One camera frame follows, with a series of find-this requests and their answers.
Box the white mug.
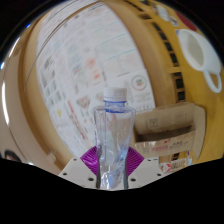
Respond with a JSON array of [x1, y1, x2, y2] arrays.
[[175, 28, 223, 94]]

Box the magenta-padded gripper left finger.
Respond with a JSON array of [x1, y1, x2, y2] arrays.
[[58, 146, 100, 190]]

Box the brown cardboard box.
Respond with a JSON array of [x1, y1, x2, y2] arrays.
[[133, 101, 207, 164]]

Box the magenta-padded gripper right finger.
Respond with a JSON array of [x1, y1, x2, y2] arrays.
[[124, 147, 165, 190]]

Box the clear white-capped water bottle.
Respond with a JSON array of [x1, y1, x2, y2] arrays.
[[92, 87, 137, 191]]

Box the flat round red coaster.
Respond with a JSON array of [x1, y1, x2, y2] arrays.
[[175, 10, 198, 33]]

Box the large map wall poster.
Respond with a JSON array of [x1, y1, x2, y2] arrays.
[[34, 1, 156, 161]]

